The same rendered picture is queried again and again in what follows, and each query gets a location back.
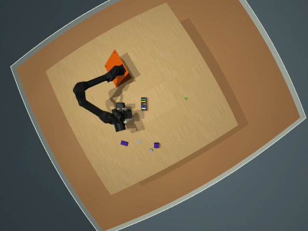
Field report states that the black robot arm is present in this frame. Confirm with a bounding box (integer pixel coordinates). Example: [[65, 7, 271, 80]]
[[73, 64, 132, 132]]

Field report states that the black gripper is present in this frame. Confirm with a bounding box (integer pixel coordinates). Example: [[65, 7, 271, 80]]
[[116, 103, 125, 121]]

